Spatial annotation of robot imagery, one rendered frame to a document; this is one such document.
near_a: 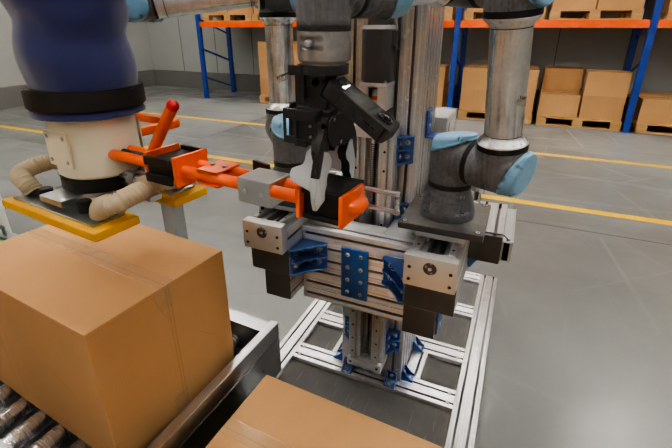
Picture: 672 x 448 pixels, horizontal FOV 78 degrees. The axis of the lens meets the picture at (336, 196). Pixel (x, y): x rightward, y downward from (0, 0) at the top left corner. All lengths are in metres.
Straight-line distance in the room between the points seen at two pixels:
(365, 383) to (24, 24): 1.55
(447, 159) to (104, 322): 0.87
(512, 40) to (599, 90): 6.89
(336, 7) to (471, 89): 7.28
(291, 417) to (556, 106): 7.08
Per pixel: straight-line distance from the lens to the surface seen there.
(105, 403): 1.15
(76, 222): 0.98
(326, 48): 0.59
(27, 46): 0.98
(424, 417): 1.75
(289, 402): 1.32
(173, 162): 0.82
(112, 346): 1.08
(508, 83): 0.99
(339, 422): 1.27
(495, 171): 1.04
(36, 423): 1.51
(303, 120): 0.62
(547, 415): 2.19
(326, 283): 1.39
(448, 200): 1.15
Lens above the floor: 1.53
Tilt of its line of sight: 22 degrees down
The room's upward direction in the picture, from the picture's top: straight up
